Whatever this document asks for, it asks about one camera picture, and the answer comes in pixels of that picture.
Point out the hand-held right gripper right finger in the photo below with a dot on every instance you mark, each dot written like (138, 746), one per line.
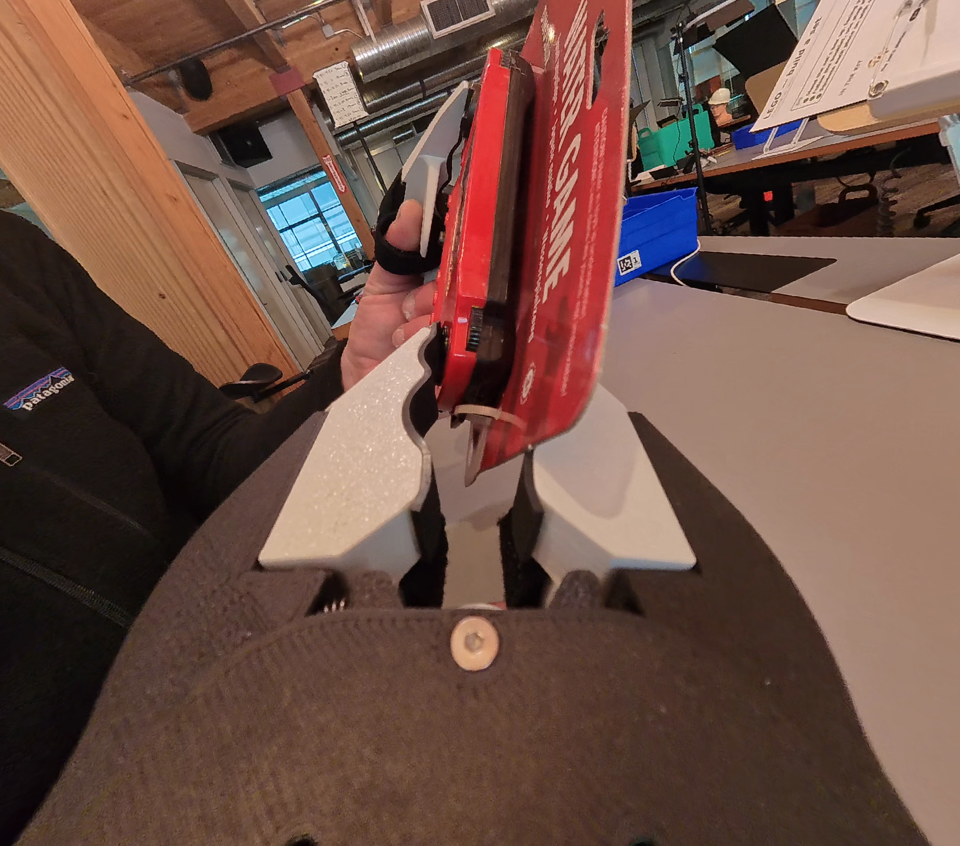
(622, 508)

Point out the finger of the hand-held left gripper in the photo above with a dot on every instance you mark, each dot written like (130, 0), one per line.
(439, 140)

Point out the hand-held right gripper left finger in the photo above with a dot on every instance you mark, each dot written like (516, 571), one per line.
(352, 471)

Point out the person's left forearm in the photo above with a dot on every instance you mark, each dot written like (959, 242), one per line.
(262, 433)

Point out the person's left hand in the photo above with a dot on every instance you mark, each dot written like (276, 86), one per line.
(382, 328)

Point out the white paper note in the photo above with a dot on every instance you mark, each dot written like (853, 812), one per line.
(339, 94)

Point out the white air vent grille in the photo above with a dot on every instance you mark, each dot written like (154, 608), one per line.
(456, 7)

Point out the large blue plastic bin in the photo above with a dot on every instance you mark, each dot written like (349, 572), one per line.
(652, 230)

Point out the green plastic crate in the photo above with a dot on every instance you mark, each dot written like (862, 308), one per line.
(675, 140)

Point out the black round speaker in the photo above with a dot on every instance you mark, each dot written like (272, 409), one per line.
(195, 77)

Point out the black tripod light stand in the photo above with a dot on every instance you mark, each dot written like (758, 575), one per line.
(694, 133)

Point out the black table mat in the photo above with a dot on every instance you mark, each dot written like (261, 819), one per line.
(750, 272)

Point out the person's black jacket torso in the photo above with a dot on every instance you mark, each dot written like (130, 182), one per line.
(67, 486)

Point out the small blue plastic bin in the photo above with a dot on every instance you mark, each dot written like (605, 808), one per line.
(757, 134)

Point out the black folded cardboard panel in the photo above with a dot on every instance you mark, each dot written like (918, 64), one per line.
(757, 43)

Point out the white tray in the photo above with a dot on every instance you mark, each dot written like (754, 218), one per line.
(915, 302)

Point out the wooden-top desk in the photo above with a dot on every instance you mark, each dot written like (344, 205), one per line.
(825, 148)

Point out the white instruction sheet clipboard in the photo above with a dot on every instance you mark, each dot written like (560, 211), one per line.
(862, 5)

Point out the black wall monitor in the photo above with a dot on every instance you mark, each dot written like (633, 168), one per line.
(244, 144)

